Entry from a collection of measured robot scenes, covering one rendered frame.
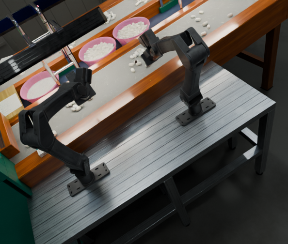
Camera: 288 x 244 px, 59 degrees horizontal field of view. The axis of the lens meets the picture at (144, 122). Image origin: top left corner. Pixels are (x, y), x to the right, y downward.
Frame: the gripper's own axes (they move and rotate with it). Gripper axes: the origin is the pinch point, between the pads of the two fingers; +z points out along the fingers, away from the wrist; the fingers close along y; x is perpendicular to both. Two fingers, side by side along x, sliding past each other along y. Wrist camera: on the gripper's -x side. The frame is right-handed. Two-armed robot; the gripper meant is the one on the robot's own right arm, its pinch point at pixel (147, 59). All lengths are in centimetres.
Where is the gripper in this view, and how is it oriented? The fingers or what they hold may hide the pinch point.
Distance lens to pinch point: 141.5
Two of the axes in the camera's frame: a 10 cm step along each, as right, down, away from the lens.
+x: 5.6, 8.2, 1.3
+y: -8.0, 5.7, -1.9
